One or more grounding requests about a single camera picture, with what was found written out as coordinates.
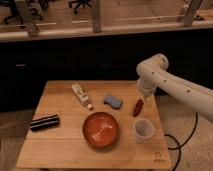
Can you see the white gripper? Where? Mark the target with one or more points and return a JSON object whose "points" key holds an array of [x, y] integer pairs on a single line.
{"points": [[149, 100]]}

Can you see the red chili pepper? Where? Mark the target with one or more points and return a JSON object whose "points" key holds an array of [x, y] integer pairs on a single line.
{"points": [[138, 107]]}

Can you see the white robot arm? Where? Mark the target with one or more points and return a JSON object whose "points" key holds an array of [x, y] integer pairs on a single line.
{"points": [[153, 73]]}

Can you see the white ceramic cup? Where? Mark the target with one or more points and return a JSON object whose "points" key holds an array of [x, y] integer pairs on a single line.
{"points": [[143, 129]]}

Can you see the blue sponge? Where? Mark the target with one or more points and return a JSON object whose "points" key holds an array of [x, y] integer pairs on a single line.
{"points": [[113, 101]]}

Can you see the red-orange bowl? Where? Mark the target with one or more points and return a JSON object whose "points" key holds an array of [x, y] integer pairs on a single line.
{"points": [[100, 129]]}

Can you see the white tube bottle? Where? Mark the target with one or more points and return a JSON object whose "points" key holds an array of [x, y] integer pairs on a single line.
{"points": [[82, 96]]}

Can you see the black striped cylinder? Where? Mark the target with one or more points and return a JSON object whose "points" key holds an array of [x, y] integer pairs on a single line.
{"points": [[45, 122]]}

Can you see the black office chair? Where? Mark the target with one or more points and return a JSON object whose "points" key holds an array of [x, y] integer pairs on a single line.
{"points": [[44, 4], [75, 4]]}

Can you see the black office chair left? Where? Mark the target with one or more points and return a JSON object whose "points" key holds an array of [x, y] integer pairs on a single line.
{"points": [[44, 4]]}

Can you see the metal post right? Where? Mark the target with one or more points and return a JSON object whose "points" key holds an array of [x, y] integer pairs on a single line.
{"points": [[188, 18]]}

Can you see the metal post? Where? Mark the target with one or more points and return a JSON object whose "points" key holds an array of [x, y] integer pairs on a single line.
{"points": [[188, 18], [27, 18], [96, 22]]}

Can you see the metal post centre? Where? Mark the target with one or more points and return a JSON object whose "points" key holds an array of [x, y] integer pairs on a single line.
{"points": [[96, 22]]}

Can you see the metal post left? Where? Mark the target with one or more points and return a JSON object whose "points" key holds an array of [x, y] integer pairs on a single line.
{"points": [[27, 18]]}

